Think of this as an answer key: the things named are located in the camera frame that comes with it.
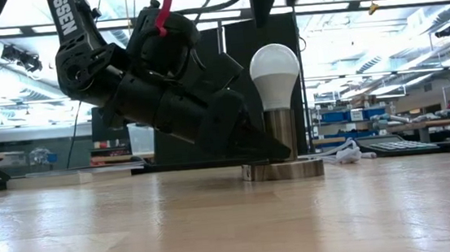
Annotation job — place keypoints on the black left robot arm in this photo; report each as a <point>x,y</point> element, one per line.
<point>81,69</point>

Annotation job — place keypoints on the white lightbulb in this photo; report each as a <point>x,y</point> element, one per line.
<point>274,72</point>

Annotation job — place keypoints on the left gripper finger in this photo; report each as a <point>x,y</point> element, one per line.
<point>259,145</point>

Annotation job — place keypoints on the black studio camera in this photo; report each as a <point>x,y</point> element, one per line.
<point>25,59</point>

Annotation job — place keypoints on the clear plastic bin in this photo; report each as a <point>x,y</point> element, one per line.
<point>140,141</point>

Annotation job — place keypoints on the pale purple pen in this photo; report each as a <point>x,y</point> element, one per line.
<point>368,155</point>

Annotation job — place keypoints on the blue storage bin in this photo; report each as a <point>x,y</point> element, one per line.
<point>375,113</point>
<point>334,116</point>

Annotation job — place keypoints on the black calculator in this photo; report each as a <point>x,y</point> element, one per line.
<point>398,146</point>

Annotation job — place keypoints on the black monitor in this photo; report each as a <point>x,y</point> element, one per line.
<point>99,133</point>

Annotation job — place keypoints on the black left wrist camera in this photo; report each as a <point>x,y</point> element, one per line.
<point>161,54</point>

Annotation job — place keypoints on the brass lamp socket base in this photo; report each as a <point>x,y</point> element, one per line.
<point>286,170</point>

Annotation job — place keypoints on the black dome fixture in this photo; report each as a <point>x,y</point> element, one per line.
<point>443,32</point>

